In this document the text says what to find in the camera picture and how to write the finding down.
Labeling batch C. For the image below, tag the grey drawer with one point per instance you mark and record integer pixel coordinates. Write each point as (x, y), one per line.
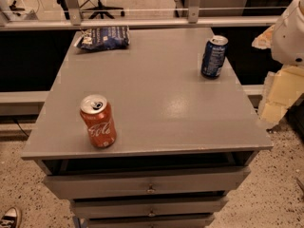
(147, 182)
(177, 221)
(147, 207)

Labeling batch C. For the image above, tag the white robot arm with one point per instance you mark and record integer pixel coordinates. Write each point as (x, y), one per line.
(288, 36)

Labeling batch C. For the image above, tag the top grey drawer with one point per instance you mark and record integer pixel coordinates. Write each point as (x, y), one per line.
(147, 182)

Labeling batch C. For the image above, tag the middle grey drawer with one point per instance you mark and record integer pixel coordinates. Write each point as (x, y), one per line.
(147, 207)

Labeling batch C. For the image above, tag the blue chip bag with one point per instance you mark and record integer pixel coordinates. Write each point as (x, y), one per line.
(105, 38)

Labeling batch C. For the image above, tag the red coca cola can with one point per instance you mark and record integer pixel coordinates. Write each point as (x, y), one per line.
(96, 112)

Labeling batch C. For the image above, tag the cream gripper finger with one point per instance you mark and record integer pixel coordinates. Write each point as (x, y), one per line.
(280, 92)
(264, 40)

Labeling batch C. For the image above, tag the black white sneaker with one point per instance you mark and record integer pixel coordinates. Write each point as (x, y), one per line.
(11, 219)

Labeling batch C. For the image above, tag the bottom grey drawer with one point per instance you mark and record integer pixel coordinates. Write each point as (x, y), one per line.
(177, 221)

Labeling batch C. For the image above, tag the blue pepsi can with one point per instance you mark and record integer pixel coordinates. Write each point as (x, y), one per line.
(214, 56)

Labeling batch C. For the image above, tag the grey metal railing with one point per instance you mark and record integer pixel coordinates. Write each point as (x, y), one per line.
(75, 14)

